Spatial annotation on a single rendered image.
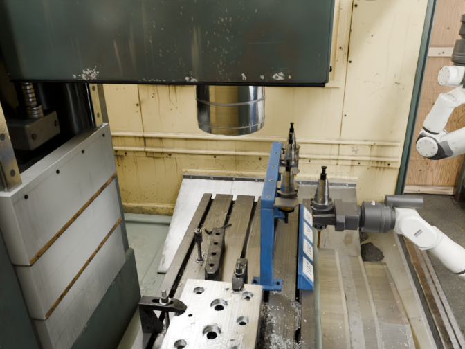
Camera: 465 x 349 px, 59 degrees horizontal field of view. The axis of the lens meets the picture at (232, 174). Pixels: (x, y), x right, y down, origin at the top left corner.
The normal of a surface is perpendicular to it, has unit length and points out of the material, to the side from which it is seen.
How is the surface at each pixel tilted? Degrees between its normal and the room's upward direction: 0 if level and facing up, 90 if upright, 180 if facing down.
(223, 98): 90
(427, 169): 90
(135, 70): 90
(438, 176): 90
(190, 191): 24
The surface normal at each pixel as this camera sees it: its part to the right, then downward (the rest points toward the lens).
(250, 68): -0.16, 0.43
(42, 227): 0.99, 0.05
